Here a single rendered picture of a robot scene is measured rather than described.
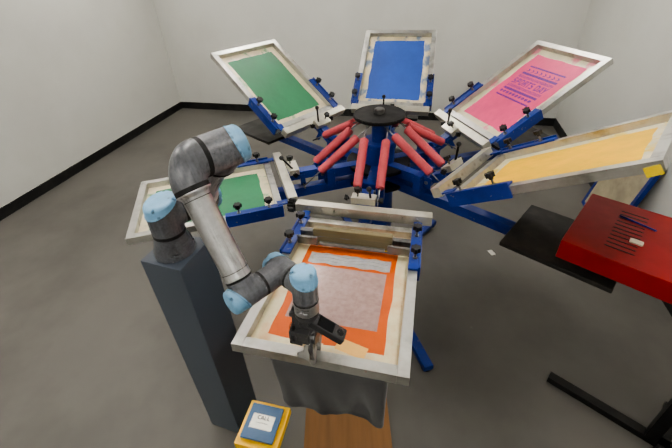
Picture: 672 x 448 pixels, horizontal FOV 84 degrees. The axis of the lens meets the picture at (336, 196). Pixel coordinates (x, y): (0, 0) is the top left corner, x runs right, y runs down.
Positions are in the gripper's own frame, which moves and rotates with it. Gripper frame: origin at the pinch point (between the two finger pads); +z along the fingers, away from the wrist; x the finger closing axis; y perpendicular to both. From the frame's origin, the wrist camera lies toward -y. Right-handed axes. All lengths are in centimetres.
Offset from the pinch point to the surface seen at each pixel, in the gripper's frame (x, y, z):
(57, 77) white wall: -272, 380, -22
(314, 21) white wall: -468, 134, -61
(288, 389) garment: -10.0, 16.9, 37.6
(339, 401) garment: -9.9, -4.1, 38.1
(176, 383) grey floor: -38, 104, 102
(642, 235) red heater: -75, -117, -10
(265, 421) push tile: 18.2, 11.3, 8.8
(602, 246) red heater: -65, -100, -10
